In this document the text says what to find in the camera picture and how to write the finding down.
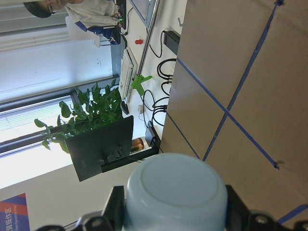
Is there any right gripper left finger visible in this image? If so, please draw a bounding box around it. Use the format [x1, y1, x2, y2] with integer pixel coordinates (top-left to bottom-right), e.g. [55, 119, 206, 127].
[103, 186, 125, 229]

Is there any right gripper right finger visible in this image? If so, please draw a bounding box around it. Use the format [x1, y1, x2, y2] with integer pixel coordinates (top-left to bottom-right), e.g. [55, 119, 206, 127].
[225, 185, 250, 231]

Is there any light blue plastic cup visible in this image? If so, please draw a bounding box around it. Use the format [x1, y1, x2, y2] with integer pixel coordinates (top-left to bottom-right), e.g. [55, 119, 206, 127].
[123, 153, 228, 231]

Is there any black computer monitor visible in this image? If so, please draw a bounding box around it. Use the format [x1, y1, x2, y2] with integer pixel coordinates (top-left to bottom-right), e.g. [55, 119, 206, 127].
[65, 115, 134, 181]

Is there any green potted plant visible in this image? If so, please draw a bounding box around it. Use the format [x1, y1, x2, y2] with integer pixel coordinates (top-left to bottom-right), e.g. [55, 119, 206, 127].
[34, 80, 123, 153]

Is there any white keyboard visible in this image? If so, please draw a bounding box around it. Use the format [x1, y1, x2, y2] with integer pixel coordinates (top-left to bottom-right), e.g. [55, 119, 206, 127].
[118, 47, 138, 101]

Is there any black power adapter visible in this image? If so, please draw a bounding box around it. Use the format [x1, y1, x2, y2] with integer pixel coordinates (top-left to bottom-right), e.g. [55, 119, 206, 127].
[163, 31, 180, 55]

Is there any person in white jacket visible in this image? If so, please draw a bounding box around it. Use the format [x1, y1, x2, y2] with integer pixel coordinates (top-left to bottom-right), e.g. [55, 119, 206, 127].
[24, 0, 126, 45]

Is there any green handled reacher grabber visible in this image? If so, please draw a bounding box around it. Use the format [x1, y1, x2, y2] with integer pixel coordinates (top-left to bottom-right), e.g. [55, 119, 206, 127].
[130, 0, 160, 96]

